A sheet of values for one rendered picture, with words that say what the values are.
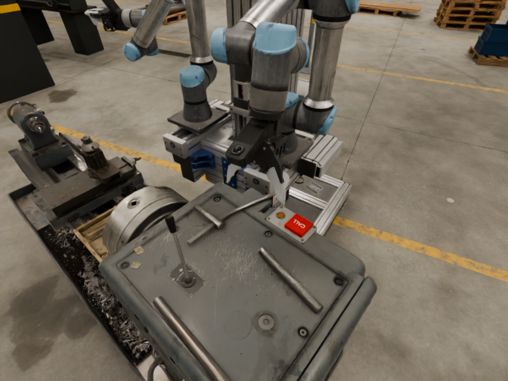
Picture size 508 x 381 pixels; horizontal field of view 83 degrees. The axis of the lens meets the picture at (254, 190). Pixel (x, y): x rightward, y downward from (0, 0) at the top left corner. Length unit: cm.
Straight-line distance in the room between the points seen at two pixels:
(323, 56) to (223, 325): 84
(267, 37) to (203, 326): 58
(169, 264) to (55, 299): 178
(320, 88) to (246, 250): 62
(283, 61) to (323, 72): 51
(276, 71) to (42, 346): 215
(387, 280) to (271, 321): 176
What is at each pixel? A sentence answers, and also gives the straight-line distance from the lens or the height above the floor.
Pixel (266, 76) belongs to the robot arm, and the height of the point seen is 168.
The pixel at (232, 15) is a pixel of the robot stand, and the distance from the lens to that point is 141.
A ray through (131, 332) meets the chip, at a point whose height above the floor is 56.
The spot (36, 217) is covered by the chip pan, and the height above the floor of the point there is 54.
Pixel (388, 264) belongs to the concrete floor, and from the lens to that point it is 245.
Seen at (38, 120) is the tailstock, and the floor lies 110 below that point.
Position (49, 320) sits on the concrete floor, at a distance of 243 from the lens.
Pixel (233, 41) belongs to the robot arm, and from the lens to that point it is 70.
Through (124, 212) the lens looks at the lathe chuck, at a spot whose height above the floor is 122.
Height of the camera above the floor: 188
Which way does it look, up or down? 43 degrees down
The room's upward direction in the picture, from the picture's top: straight up
